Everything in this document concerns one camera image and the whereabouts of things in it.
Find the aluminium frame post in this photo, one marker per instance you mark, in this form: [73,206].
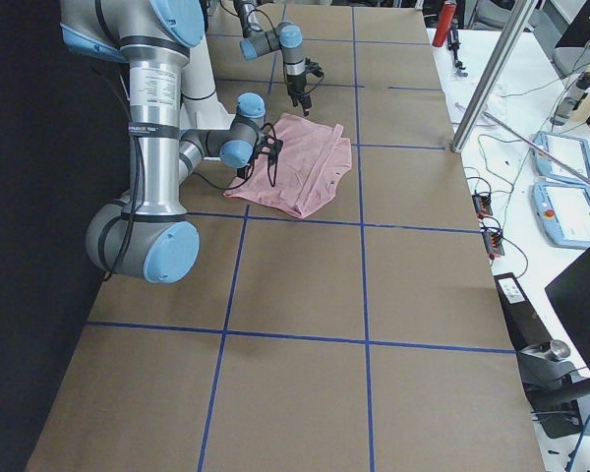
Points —
[508,38]

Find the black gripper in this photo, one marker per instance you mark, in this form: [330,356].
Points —
[244,171]
[296,85]

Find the black box with label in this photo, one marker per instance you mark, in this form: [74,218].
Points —
[524,325]

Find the black metal clamp stand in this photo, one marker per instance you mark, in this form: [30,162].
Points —
[557,392]

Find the blue teach pendant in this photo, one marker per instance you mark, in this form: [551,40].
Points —
[572,151]
[563,212]

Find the near blue teach pendant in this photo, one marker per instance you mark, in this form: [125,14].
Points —
[563,212]

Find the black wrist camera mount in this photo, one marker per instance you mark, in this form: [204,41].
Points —
[270,147]
[314,68]

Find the black tripod stick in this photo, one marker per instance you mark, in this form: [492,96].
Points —
[453,45]

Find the clear water bottle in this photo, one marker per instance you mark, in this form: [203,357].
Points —
[575,94]

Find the pink Snoopy t-shirt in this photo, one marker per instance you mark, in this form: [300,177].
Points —
[313,159]

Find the orange connector board far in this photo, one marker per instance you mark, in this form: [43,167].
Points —
[482,204]

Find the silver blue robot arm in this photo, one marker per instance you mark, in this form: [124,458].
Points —
[261,37]
[175,121]

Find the black monitor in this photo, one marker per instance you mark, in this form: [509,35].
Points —
[569,295]

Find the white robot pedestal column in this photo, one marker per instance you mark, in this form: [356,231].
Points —
[201,108]

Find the red cylinder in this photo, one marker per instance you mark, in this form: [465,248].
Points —
[446,16]

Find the orange connector board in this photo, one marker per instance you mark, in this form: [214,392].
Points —
[482,204]
[492,238]

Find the far blue teach pendant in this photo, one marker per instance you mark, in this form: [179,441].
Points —
[572,151]

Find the orange connector board near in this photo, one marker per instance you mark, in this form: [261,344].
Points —
[492,238]

